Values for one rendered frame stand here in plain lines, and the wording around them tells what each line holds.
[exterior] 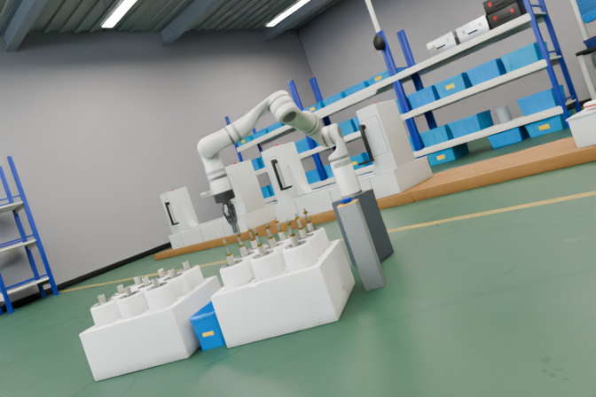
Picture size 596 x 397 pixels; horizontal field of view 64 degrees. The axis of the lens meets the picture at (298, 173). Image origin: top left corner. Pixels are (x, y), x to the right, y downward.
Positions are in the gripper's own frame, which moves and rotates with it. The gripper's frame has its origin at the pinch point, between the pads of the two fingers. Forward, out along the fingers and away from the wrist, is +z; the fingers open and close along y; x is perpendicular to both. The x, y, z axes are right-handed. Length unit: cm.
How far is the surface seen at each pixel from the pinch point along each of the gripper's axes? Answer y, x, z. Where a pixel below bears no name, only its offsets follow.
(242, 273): -15.1, -0.2, 13.8
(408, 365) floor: -70, -39, 35
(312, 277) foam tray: -25.7, -22.5, 20.4
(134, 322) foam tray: -9.8, 42.0, 18.5
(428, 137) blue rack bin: 465, -195, -1
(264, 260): -19.1, -9.2, 11.7
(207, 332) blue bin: -11.4, 18.4, 29.8
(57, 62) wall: 591, 298, -311
